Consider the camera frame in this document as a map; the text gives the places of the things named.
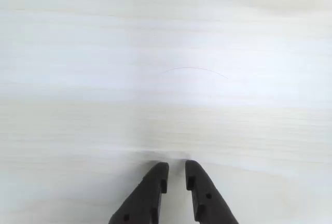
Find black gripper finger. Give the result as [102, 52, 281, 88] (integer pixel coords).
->
[185, 160, 240, 224]
[108, 162, 170, 224]

